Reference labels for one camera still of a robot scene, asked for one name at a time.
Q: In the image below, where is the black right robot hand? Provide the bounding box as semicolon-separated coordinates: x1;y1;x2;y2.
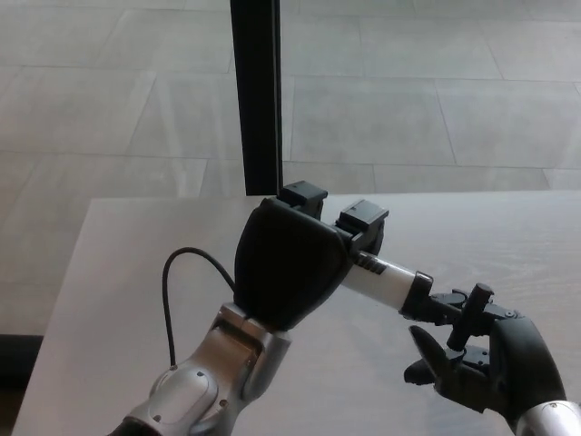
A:
402;288;568;428

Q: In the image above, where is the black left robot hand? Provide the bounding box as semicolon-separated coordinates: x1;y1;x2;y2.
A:
231;180;390;332

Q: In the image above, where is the white Franklin hand air pump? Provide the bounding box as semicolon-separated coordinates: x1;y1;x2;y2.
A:
340;253;494;351

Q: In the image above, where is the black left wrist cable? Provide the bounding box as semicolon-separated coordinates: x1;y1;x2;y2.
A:
162;247;237;369

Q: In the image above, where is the black window frame post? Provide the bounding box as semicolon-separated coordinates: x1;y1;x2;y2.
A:
230;0;285;197

